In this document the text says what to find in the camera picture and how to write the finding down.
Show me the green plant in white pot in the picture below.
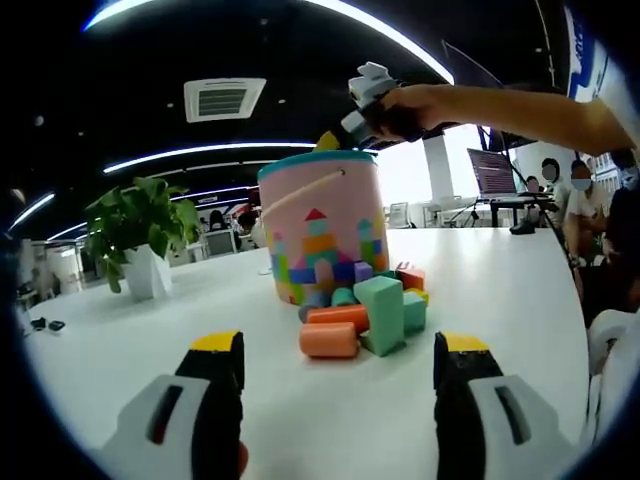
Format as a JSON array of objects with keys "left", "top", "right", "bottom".
[{"left": 82, "top": 175, "right": 201, "bottom": 302}]

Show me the ceiling air conditioner vent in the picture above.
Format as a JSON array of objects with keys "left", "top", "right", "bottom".
[{"left": 183, "top": 77, "right": 268, "bottom": 124}]

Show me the ceiling light strip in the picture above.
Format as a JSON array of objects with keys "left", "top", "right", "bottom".
[
  {"left": 304, "top": 0, "right": 455, "bottom": 85},
  {"left": 82, "top": 0, "right": 156, "bottom": 31},
  {"left": 9, "top": 192, "right": 56, "bottom": 231},
  {"left": 103, "top": 142, "right": 324, "bottom": 175}
]

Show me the dark display screen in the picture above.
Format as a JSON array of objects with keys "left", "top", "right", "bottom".
[{"left": 467, "top": 147, "right": 520, "bottom": 196}]

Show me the pile of colourful toy blocks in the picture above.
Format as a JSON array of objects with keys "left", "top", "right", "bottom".
[{"left": 298, "top": 261, "right": 431, "bottom": 359}]

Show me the grey computer monitor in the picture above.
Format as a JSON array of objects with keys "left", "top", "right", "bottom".
[{"left": 204, "top": 228, "right": 239, "bottom": 258}]

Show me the white chair armrest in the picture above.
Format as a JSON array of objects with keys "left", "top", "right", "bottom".
[{"left": 588, "top": 308, "right": 636, "bottom": 376}]

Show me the person in white shirt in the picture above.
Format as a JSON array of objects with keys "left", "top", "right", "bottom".
[{"left": 582, "top": 299, "right": 640, "bottom": 451}]

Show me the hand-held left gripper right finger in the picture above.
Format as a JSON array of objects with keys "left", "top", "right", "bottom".
[{"left": 432, "top": 330, "right": 581, "bottom": 480}]

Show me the black stand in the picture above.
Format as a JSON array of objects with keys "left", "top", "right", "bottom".
[{"left": 474, "top": 193, "right": 560, "bottom": 236}]

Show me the blue white wall display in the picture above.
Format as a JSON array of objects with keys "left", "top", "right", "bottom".
[{"left": 563, "top": 4, "right": 612, "bottom": 104}]

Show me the pink toy storage bucket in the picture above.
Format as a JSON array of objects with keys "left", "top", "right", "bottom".
[{"left": 257, "top": 149, "right": 389, "bottom": 306}]

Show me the white office chair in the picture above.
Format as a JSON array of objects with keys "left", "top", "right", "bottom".
[{"left": 388, "top": 201, "right": 412, "bottom": 230}]

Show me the tall green toy block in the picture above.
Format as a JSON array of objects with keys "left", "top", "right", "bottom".
[{"left": 353, "top": 275, "right": 407, "bottom": 358}]

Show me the person's right hand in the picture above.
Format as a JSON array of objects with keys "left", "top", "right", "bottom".
[{"left": 367, "top": 83, "right": 451, "bottom": 144}]

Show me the light orange toy cylinder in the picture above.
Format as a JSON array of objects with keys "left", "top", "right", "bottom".
[{"left": 298, "top": 321, "right": 360, "bottom": 359}]

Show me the white table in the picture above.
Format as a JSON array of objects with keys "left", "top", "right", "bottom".
[{"left": 14, "top": 227, "right": 594, "bottom": 480}]

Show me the grey toy cylinder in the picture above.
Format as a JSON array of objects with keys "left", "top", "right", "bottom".
[{"left": 298, "top": 292, "right": 332, "bottom": 324}]

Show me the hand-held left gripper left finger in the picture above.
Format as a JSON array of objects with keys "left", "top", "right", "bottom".
[{"left": 102, "top": 329, "right": 246, "bottom": 480}]

